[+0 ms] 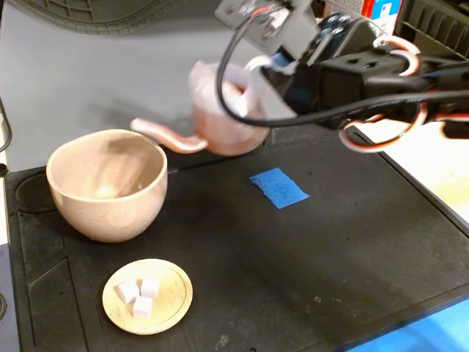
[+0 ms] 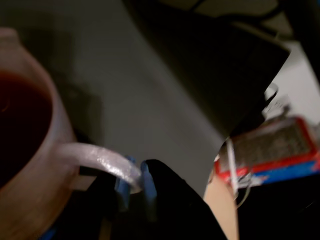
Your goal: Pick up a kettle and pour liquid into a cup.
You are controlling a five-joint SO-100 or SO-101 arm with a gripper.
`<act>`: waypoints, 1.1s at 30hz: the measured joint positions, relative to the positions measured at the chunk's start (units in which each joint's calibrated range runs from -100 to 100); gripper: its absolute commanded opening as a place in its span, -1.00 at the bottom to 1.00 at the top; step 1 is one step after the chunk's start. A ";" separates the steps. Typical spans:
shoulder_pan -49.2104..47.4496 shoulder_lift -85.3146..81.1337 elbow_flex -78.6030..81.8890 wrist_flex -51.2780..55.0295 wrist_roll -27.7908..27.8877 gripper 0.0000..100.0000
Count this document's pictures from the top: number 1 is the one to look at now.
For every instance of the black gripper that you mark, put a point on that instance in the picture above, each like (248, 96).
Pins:
(281, 78)

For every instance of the pink teapot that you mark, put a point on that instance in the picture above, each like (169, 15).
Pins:
(227, 135)

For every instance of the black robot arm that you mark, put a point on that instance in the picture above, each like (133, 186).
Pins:
(366, 84)

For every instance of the small wrinkled blue tape patch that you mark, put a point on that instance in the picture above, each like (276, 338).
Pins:
(280, 188)

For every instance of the red printed cardboard box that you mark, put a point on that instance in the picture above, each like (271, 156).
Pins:
(381, 9)

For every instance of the black slotted plastic crate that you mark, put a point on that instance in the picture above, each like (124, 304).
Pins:
(436, 25)

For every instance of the dark grey treaded rubber mat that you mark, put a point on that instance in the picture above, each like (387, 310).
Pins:
(110, 16)

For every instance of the grey desk mat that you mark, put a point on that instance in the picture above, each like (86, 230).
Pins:
(91, 73)

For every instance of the black rubber work mat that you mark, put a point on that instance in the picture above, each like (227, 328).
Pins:
(256, 264)

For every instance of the beige speckled ceramic bowl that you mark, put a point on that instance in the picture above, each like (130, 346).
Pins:
(110, 220)

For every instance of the white sugar cube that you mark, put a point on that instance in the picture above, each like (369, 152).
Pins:
(143, 308)
(150, 287)
(128, 291)

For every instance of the round wooden plate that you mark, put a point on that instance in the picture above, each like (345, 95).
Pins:
(172, 311)

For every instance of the long blue tape strip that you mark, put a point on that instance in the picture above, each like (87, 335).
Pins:
(421, 330)

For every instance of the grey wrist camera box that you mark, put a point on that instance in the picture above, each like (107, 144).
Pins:
(297, 25)

